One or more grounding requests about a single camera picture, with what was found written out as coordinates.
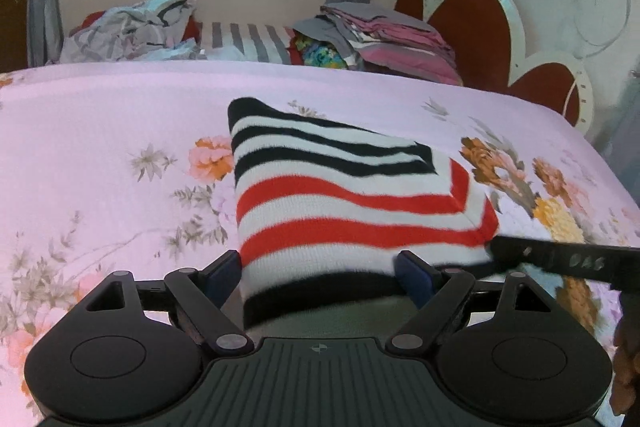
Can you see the pink floral bed sheet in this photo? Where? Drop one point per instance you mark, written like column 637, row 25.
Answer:
column 110, row 117

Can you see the red and white headboard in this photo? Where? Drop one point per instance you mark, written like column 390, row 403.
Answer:
column 475, row 32

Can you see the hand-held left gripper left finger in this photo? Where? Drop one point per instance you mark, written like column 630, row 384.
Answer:
column 224, row 279

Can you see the person's right hand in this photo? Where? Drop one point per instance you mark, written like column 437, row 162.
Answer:
column 627, row 357

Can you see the grey white striped cloth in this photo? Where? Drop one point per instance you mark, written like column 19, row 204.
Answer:
column 250, row 42

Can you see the brown wooden door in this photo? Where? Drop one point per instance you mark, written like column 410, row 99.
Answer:
column 12, row 22

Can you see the striped white black red sweater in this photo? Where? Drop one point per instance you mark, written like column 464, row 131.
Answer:
column 325, row 207

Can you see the pile of crumpled clothes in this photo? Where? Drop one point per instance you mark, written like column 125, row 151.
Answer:
column 125, row 29

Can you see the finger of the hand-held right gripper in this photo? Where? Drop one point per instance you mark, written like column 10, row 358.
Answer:
column 560, row 259

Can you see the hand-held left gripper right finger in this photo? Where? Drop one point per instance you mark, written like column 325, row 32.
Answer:
column 415, row 279

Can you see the stack of folded clothes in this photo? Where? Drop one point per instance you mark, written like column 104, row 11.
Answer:
column 395, row 42

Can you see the colourful floral cloth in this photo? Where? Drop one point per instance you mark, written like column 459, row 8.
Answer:
column 322, row 56

